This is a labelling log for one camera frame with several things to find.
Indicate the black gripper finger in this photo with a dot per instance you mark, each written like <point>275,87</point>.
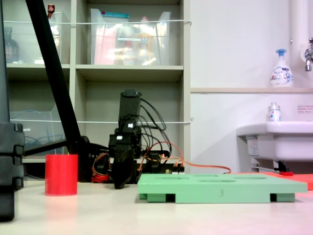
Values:
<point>123,169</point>

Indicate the red cylinder block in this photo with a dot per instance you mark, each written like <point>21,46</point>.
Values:
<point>61,175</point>

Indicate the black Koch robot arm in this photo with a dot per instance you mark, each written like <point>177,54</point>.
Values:
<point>129,107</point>

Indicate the beige shelf unit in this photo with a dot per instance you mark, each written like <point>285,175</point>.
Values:
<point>129,71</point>

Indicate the thin black tripod brace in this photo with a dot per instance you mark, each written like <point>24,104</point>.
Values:
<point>44,148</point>

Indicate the clear slanted storage bin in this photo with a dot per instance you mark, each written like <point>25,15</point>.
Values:
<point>36,127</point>

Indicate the green shape sorting board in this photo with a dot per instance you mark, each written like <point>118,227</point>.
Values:
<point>207,191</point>

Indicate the large clear storage bin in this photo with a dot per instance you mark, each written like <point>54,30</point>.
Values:
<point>110,51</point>

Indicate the bottle with pink cap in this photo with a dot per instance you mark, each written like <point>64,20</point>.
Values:
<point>145,41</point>

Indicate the notched black tripod leg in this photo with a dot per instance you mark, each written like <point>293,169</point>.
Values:
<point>9,151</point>

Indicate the dark glass bottle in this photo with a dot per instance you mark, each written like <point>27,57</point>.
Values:
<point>11,49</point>

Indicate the small clear sanitizer bottle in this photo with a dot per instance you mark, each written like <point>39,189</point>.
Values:
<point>274,113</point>

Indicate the small red piece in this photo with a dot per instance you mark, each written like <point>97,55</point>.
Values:
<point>286,173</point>

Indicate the white sink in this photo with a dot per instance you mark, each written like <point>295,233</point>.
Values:
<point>288,142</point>

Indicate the white blue soap pump bottle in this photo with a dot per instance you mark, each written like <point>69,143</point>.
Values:
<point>281,73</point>

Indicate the chrome faucet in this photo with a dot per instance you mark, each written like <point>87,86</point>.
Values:
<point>308,57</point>

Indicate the white wall notice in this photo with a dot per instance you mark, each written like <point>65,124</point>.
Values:
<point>305,109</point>

